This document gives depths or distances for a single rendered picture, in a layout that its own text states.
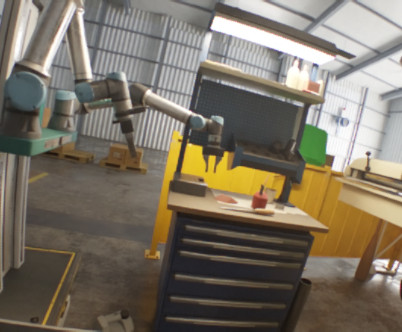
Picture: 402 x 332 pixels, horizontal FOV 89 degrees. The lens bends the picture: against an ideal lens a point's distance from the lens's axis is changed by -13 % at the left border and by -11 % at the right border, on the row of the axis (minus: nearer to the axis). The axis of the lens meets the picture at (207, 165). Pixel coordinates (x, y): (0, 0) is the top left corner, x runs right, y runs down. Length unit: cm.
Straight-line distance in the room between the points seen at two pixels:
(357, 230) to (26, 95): 349
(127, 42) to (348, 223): 1251
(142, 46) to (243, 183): 1164
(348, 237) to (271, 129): 217
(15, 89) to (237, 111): 124
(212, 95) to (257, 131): 40
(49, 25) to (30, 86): 21
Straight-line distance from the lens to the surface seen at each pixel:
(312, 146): 425
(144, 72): 1295
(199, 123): 120
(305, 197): 277
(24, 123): 100
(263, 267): 137
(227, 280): 133
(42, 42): 90
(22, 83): 86
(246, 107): 163
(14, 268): 173
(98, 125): 1311
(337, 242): 335
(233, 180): 234
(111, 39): 1364
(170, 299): 136
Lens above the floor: 130
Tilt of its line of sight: 7 degrees down
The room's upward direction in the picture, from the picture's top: 13 degrees clockwise
